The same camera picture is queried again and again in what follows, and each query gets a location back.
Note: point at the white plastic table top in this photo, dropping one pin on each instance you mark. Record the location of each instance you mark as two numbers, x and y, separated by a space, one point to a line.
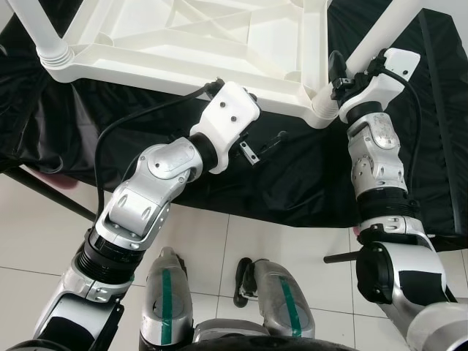
183 44

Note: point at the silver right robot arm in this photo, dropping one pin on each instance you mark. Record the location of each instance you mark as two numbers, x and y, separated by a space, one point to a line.
376 161

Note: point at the black cloth table cover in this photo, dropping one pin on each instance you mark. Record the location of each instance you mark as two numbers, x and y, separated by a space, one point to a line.
292 183

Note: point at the silver right robot leg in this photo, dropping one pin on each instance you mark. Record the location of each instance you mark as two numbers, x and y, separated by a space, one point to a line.
285 307

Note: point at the silver robot leg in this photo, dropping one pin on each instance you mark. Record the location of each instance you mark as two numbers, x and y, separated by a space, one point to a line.
167 300
285 307

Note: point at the silver left robot leg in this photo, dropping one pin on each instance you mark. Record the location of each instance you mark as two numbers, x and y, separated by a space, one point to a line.
167 300

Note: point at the red seat edge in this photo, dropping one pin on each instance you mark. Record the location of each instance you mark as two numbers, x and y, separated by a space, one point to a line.
57 181

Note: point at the black robot torso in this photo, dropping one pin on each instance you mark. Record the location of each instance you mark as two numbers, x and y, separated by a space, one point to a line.
292 345

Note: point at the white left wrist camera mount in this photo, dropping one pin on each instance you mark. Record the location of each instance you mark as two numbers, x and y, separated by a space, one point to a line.
223 113

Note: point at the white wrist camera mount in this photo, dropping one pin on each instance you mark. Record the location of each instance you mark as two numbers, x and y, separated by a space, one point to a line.
384 80
223 113

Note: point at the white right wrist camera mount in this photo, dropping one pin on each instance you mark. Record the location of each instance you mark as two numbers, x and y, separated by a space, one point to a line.
384 80

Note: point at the black metal frame bar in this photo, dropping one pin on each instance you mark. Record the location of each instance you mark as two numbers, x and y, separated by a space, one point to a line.
51 194
342 257

